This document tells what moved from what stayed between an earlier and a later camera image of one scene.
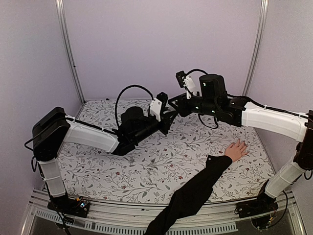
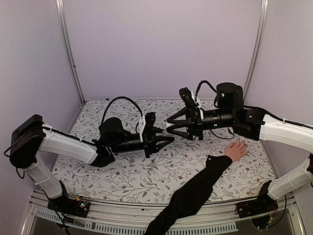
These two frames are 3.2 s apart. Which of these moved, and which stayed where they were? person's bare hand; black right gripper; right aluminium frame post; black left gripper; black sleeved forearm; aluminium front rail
Moved: black right gripper; black left gripper
Stayed: black sleeved forearm; aluminium front rail; person's bare hand; right aluminium frame post
